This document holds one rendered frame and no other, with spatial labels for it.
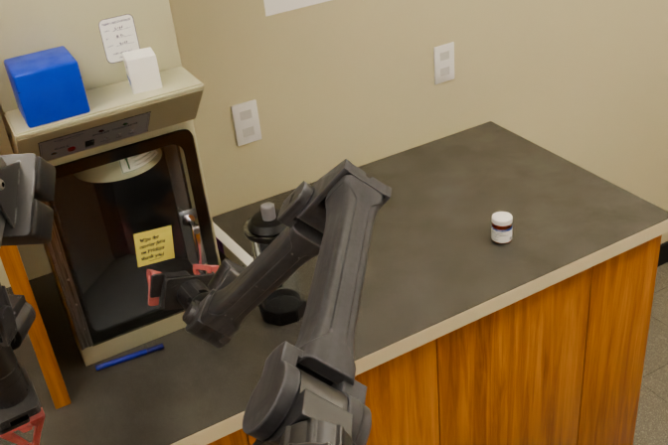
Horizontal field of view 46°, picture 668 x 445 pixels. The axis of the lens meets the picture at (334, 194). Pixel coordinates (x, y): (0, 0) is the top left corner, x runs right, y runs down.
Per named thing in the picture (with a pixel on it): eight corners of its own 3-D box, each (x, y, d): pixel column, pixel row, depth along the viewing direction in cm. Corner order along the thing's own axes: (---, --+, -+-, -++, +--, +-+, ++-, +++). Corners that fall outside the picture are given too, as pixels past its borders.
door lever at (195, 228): (201, 251, 163) (189, 255, 162) (193, 212, 158) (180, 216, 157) (210, 263, 158) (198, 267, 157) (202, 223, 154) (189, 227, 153)
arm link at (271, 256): (298, 200, 105) (364, 240, 108) (308, 172, 109) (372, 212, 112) (171, 330, 134) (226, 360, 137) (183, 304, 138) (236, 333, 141)
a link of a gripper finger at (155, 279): (137, 257, 151) (155, 278, 144) (172, 253, 155) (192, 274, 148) (134, 289, 154) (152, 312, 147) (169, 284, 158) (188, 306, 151)
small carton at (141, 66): (129, 84, 139) (121, 52, 136) (157, 78, 140) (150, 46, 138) (133, 94, 135) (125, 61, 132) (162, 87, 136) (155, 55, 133)
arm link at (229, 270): (182, 324, 133) (226, 348, 135) (218, 266, 133) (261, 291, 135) (180, 303, 144) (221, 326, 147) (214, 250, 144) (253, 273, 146)
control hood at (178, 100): (19, 164, 138) (1, 112, 133) (192, 114, 151) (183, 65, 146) (31, 190, 129) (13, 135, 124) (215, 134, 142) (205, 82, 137)
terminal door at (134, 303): (83, 347, 159) (28, 173, 139) (224, 293, 171) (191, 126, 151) (84, 350, 159) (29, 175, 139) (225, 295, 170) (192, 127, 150)
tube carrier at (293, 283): (252, 299, 174) (239, 217, 164) (300, 287, 177) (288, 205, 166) (264, 328, 165) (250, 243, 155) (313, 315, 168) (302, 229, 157)
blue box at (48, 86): (18, 109, 134) (2, 59, 129) (77, 93, 138) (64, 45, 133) (29, 129, 126) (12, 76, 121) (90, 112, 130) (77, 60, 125)
